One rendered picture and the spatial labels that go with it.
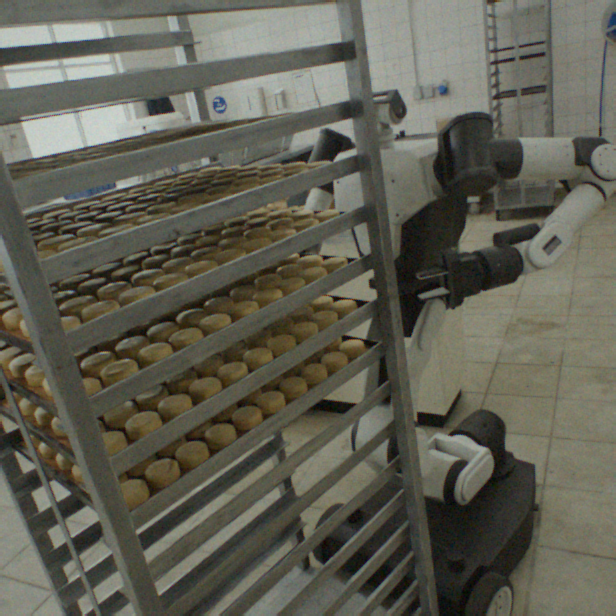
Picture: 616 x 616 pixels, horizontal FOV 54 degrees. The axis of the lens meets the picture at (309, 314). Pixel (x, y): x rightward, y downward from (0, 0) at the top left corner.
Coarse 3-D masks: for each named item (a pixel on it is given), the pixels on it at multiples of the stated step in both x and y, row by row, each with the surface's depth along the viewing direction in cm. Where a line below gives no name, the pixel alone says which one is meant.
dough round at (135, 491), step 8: (128, 480) 88; (136, 480) 88; (128, 488) 87; (136, 488) 86; (144, 488) 86; (128, 496) 85; (136, 496) 85; (144, 496) 86; (128, 504) 84; (136, 504) 85
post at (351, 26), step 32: (352, 0) 94; (352, 32) 95; (352, 64) 97; (352, 96) 100; (384, 192) 106; (384, 224) 107; (384, 256) 108; (384, 288) 111; (384, 320) 114; (416, 448) 125; (416, 480) 127; (416, 512) 130; (416, 544) 134; (416, 576) 139
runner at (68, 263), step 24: (336, 168) 101; (264, 192) 90; (288, 192) 93; (168, 216) 79; (192, 216) 81; (216, 216) 84; (96, 240) 72; (120, 240) 74; (144, 240) 77; (168, 240) 79; (48, 264) 68; (72, 264) 70; (96, 264) 72
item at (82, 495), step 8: (344, 336) 126; (352, 336) 124; (368, 344) 122; (376, 344) 120; (16, 448) 106; (24, 448) 107; (24, 456) 104; (48, 464) 101; (48, 472) 97; (56, 472) 98; (56, 480) 95; (64, 480) 95; (72, 488) 91; (80, 488) 92; (80, 496) 89; (88, 496) 90; (88, 504) 88; (96, 512) 86
